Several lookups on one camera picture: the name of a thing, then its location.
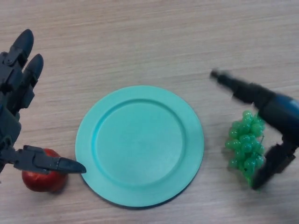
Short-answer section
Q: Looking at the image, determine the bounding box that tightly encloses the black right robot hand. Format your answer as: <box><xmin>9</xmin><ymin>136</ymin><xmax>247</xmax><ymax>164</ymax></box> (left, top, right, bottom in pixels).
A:
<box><xmin>209</xmin><ymin>68</ymin><xmax>299</xmax><ymax>190</ymax></box>

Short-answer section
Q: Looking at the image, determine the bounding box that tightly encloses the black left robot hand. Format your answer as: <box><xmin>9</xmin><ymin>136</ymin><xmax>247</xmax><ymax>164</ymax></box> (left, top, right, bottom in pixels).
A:
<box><xmin>0</xmin><ymin>29</ymin><xmax>87</xmax><ymax>178</ymax></box>

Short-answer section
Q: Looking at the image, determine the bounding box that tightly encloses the green grape bunch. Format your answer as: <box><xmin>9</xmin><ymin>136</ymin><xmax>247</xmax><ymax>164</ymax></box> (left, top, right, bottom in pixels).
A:
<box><xmin>224</xmin><ymin>110</ymin><xmax>267</xmax><ymax>187</ymax></box>

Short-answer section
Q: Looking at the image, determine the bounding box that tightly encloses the green round plate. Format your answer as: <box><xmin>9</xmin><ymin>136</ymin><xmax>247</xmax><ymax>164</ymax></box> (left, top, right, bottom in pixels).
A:
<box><xmin>75</xmin><ymin>85</ymin><xmax>205</xmax><ymax>210</ymax></box>

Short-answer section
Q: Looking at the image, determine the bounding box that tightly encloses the red apple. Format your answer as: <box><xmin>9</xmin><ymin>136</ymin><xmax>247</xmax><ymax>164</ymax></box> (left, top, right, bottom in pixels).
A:
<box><xmin>21</xmin><ymin>148</ymin><xmax>69</xmax><ymax>193</ymax></box>

